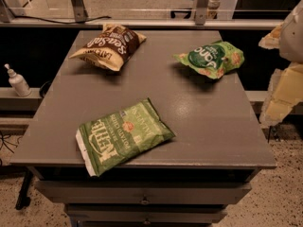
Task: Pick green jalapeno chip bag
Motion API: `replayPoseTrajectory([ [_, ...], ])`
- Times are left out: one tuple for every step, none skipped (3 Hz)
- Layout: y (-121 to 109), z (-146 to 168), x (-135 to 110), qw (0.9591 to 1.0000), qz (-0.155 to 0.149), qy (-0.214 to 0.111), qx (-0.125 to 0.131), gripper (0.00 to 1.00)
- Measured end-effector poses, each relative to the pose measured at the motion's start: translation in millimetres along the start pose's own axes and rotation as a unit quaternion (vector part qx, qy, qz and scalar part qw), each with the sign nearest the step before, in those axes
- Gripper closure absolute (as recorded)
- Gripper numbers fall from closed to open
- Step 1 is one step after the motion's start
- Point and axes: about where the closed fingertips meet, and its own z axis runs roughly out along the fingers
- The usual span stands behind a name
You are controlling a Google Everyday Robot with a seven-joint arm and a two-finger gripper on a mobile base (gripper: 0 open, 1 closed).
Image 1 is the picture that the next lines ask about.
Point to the green Kettle jalapeno chip bag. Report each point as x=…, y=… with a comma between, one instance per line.
x=118, y=137

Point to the white pump bottle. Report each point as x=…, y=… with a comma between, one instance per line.
x=17, y=82

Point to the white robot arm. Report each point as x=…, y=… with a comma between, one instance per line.
x=291, y=37

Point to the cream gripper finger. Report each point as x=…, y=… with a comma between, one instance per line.
x=272, y=39
x=285, y=91

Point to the green round-logo chip bag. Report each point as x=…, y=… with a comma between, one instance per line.
x=212, y=60

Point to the brown sea salt chip bag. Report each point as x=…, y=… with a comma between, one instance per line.
x=111, y=48

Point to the black stand leg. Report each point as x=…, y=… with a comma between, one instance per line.
x=23, y=199

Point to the grey drawer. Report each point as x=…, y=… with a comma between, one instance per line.
x=144, y=214
x=143, y=192

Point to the grey metal frame rail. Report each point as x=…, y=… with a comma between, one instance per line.
x=141, y=14

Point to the grey drawer cabinet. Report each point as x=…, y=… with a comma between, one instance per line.
x=217, y=136

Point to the top grey drawer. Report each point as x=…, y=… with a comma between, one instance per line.
x=143, y=192

